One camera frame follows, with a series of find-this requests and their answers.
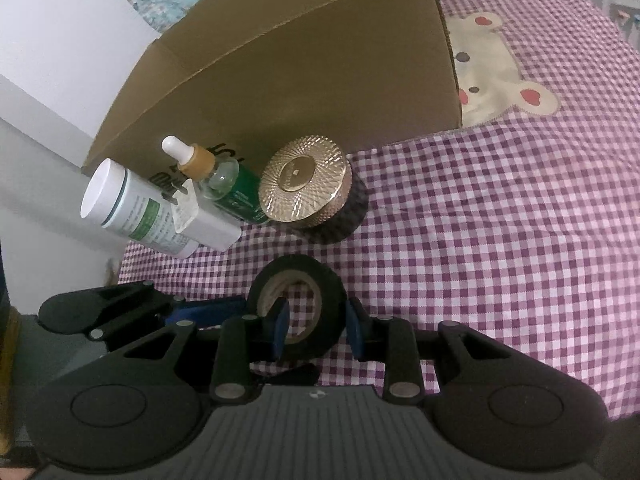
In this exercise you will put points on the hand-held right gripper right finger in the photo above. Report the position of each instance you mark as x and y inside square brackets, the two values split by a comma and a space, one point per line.
[355, 332]

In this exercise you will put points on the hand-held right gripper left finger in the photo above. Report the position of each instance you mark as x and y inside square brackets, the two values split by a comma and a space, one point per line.
[280, 325]

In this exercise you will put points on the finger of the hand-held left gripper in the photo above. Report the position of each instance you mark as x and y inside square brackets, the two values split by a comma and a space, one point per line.
[210, 312]

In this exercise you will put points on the black tape roll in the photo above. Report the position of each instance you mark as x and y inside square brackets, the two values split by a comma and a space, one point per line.
[330, 280]

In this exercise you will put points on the white charger plug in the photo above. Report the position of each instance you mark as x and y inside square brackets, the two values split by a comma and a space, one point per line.
[210, 230]

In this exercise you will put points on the white supplement bottle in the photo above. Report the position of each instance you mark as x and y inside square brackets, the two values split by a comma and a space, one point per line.
[135, 210]

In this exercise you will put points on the green dropper bottle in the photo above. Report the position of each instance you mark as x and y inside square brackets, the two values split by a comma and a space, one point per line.
[225, 180]

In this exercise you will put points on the brown cardboard box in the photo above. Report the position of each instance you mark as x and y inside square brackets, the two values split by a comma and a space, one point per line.
[300, 85]

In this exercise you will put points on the gold-lid cosmetic jar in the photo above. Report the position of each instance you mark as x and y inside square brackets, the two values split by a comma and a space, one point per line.
[300, 175]

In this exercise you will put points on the purple checkered tablecloth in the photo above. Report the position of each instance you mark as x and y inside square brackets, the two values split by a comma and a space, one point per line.
[475, 235]

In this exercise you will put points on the white water dispenser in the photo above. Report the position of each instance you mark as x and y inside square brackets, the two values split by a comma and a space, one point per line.
[620, 0]

